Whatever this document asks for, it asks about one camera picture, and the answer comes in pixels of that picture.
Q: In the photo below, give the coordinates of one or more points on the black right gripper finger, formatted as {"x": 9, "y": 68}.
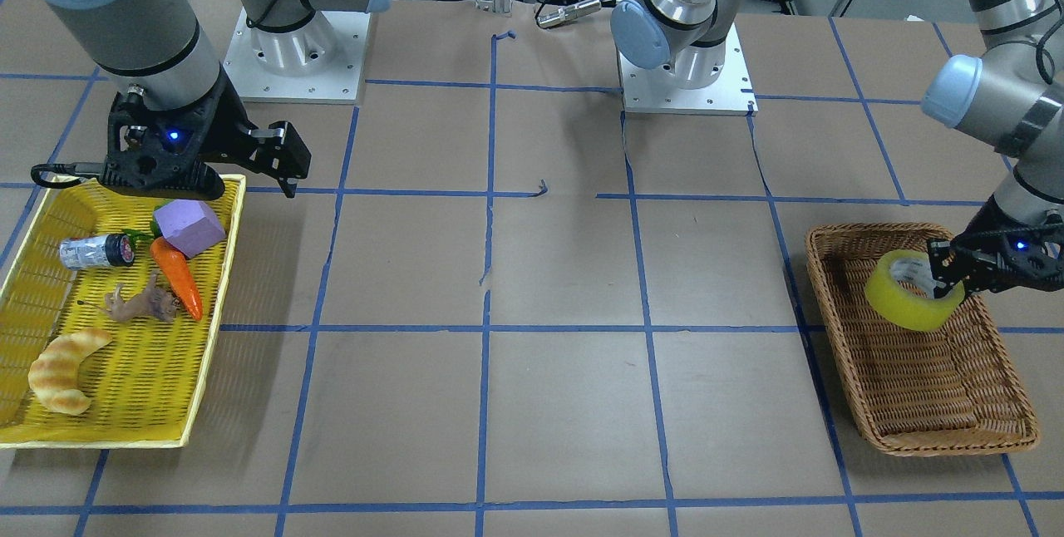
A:
{"x": 287, "y": 157}

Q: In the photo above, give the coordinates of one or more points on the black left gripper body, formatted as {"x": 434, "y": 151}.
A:
{"x": 1049, "y": 271}

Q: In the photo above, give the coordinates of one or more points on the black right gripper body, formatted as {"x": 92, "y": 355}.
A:
{"x": 226, "y": 126}

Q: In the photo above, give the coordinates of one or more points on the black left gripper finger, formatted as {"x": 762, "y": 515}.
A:
{"x": 947, "y": 273}

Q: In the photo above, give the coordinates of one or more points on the yellow packing tape roll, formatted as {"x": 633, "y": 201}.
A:
{"x": 902, "y": 290}

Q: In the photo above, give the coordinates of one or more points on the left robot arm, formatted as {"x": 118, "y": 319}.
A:
{"x": 1010, "y": 98}

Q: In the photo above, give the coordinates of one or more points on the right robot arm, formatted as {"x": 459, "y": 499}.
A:
{"x": 162, "y": 45}

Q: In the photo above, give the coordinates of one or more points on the purple foam cube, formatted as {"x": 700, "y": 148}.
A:
{"x": 189, "y": 225}

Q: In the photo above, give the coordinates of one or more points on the silver drink can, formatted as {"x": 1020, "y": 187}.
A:
{"x": 101, "y": 251}

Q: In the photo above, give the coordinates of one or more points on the brown wicker basket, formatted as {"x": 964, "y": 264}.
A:
{"x": 951, "y": 392}

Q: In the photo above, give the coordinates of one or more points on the orange toy carrot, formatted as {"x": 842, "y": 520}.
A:
{"x": 175, "y": 267}

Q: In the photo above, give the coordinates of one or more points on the brown toy animal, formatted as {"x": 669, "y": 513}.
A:
{"x": 151, "y": 302}

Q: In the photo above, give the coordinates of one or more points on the yellow plastic tray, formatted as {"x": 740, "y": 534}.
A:
{"x": 147, "y": 384}

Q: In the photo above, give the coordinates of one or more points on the toy croissant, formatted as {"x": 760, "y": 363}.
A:
{"x": 53, "y": 375}

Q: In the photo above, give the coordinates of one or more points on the metal cylinder connector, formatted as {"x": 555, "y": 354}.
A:
{"x": 567, "y": 14}

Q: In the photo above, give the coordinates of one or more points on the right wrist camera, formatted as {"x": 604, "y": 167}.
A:
{"x": 161, "y": 161}

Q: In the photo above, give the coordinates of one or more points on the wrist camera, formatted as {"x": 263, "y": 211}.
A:
{"x": 1026, "y": 259}
{"x": 161, "y": 161}

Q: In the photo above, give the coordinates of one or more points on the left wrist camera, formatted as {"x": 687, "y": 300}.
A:
{"x": 1026, "y": 259}

